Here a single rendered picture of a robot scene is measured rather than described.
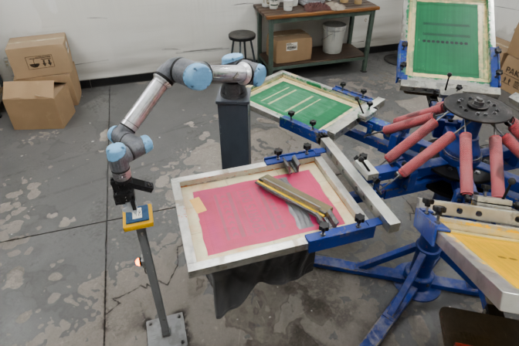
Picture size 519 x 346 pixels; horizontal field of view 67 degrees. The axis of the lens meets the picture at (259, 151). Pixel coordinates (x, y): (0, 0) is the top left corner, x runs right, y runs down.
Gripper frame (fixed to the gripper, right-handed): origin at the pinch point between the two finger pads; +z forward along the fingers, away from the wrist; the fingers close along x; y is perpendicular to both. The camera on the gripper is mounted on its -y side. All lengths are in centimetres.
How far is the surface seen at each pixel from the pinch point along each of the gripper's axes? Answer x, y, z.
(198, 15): -368, -88, 19
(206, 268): 41.1, -24.1, -1.1
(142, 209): -1.8, -2.5, 1.2
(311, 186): 5, -83, 2
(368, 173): 17, -105, -10
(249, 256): 40, -41, -1
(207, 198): -2.0, -32.3, 2.2
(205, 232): 19.9, -27.4, 2.2
